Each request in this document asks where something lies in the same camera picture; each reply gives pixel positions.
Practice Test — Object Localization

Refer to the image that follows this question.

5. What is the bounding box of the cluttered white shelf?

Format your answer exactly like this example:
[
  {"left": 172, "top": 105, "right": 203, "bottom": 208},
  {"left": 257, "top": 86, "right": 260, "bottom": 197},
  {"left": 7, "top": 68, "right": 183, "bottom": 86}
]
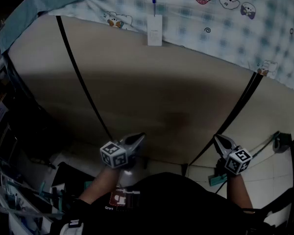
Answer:
[{"left": 0, "top": 55, "right": 64, "bottom": 235}]

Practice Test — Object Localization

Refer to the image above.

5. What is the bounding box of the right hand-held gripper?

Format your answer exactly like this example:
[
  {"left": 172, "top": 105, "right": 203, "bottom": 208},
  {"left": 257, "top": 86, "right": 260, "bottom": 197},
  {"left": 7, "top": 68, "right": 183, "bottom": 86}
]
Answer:
[{"left": 214, "top": 134, "right": 253, "bottom": 176}]

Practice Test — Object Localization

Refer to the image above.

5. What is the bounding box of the person's right forearm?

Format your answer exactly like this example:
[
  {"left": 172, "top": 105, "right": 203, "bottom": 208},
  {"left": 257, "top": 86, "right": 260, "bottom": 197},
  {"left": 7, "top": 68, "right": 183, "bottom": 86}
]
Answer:
[{"left": 226, "top": 173, "right": 254, "bottom": 210}]

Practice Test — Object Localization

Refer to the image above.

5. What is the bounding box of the blue lanyard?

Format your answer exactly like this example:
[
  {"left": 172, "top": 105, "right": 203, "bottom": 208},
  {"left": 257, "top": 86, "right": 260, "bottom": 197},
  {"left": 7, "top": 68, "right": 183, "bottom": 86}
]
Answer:
[{"left": 148, "top": 0, "right": 158, "bottom": 17}]

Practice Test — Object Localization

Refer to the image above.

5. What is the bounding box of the checkered cartoon print cloth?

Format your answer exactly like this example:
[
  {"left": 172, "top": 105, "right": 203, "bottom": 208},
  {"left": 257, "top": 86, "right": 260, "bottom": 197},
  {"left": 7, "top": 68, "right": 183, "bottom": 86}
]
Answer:
[{"left": 49, "top": 0, "right": 294, "bottom": 97}]

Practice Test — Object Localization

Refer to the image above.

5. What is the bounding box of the black floor cable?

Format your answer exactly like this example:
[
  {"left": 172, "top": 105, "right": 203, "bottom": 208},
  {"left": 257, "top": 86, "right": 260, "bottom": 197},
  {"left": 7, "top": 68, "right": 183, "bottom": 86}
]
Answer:
[{"left": 215, "top": 179, "right": 228, "bottom": 195}]

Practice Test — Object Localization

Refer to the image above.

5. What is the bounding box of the person's left forearm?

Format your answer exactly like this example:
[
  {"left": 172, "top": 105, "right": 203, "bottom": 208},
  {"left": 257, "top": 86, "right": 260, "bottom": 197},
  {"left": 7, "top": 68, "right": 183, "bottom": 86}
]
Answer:
[{"left": 77, "top": 166, "right": 121, "bottom": 205}]

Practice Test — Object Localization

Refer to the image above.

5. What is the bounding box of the white tag card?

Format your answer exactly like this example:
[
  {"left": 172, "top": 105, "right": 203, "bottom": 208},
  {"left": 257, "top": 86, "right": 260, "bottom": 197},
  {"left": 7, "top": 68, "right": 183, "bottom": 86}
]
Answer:
[{"left": 147, "top": 15, "right": 163, "bottom": 47}]

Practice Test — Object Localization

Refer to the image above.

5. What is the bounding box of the white chest-worn device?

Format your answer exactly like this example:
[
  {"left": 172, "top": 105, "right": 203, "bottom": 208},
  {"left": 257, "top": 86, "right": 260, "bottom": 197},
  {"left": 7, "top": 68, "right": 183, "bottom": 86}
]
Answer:
[{"left": 61, "top": 218, "right": 84, "bottom": 235}]

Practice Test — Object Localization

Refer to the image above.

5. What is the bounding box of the beige cabinet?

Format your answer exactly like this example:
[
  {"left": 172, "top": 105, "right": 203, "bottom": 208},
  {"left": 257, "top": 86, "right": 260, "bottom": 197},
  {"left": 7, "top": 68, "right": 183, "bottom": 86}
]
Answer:
[{"left": 7, "top": 15, "right": 294, "bottom": 167}]

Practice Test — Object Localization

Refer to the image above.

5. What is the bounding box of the person's black shirt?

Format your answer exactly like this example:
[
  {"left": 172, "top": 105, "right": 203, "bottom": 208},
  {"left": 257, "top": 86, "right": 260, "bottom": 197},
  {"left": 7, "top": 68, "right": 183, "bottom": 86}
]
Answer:
[{"left": 50, "top": 171, "right": 275, "bottom": 235}]

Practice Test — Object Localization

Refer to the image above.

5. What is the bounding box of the black crate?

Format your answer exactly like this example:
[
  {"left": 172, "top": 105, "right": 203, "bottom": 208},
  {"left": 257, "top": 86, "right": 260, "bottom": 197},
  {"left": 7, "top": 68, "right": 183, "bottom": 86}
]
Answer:
[{"left": 50, "top": 161, "right": 95, "bottom": 198}]

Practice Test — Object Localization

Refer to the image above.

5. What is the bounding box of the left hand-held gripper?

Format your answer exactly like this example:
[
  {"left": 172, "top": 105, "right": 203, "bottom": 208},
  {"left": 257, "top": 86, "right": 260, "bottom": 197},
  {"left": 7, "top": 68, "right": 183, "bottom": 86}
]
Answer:
[{"left": 99, "top": 132, "right": 146, "bottom": 170}]

